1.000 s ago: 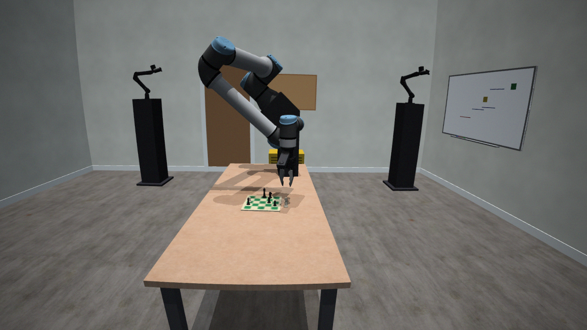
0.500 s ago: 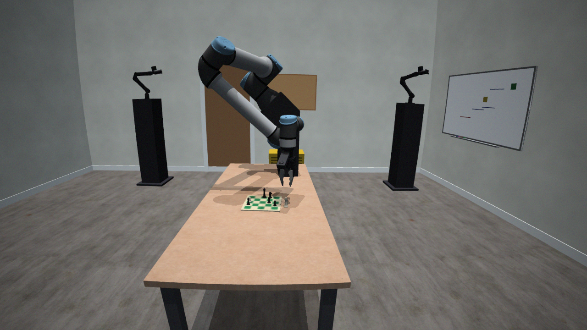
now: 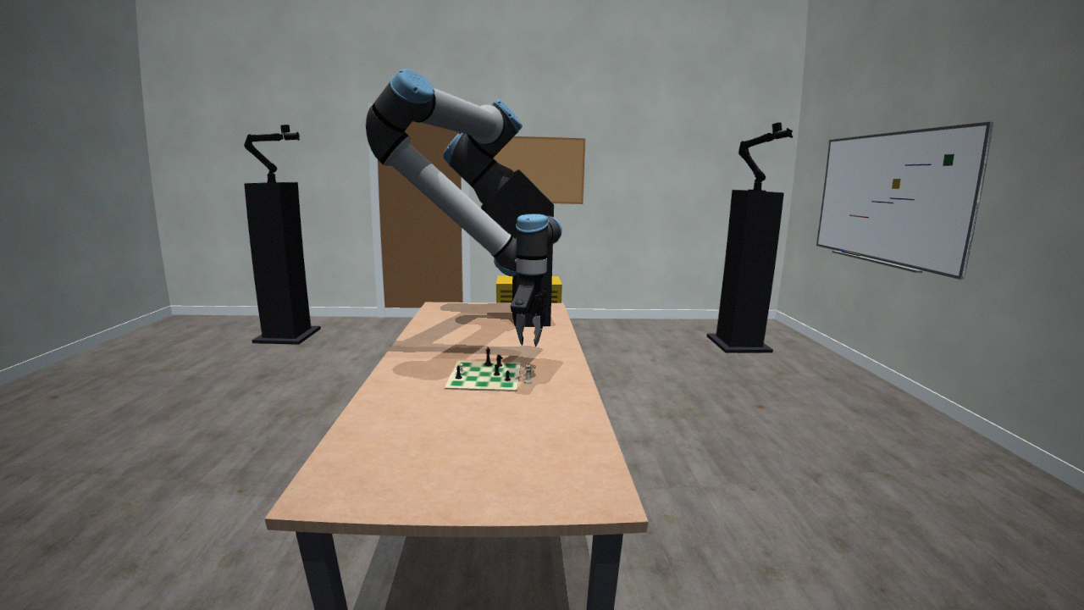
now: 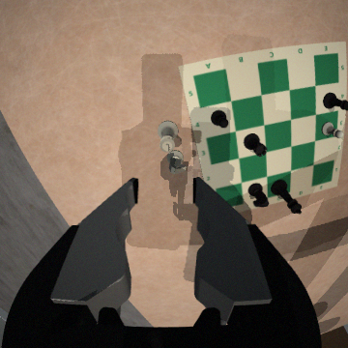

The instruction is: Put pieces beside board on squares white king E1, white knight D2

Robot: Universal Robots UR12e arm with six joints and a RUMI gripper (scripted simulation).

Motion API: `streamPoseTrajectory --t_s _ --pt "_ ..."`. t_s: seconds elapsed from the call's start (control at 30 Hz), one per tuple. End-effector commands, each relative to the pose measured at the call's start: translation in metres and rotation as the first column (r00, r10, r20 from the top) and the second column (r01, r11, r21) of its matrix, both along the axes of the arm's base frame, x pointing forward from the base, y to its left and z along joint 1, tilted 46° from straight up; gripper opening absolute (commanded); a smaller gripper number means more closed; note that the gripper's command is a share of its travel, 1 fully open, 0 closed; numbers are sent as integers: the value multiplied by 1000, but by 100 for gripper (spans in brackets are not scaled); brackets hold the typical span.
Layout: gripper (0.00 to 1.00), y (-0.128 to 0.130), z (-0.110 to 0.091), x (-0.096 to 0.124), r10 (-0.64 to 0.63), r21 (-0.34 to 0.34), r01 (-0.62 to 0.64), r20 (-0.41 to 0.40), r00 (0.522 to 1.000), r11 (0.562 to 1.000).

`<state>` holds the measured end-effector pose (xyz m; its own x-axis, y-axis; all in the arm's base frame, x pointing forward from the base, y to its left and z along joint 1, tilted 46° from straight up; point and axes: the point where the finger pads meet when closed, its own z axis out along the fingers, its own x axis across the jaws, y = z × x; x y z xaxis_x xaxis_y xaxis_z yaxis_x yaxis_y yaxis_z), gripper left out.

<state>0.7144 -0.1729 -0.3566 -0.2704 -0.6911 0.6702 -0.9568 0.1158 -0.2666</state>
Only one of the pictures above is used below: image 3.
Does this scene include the green and cream chessboard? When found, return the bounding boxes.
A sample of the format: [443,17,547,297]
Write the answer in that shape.
[446,361,521,391]

